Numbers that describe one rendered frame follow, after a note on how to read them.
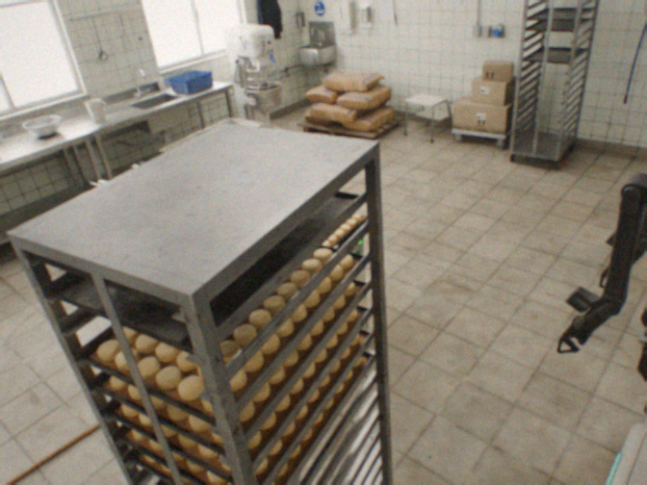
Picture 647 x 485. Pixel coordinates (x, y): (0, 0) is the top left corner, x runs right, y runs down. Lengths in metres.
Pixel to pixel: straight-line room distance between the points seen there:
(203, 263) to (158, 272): 0.07
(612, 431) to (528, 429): 0.40
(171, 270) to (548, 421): 2.45
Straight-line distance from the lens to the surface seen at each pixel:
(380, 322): 1.48
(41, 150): 5.06
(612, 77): 5.96
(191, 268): 0.83
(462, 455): 2.79
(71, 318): 1.23
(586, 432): 3.01
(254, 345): 0.99
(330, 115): 6.44
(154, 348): 1.21
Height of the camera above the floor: 2.25
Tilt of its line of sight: 31 degrees down
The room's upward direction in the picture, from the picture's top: 6 degrees counter-clockwise
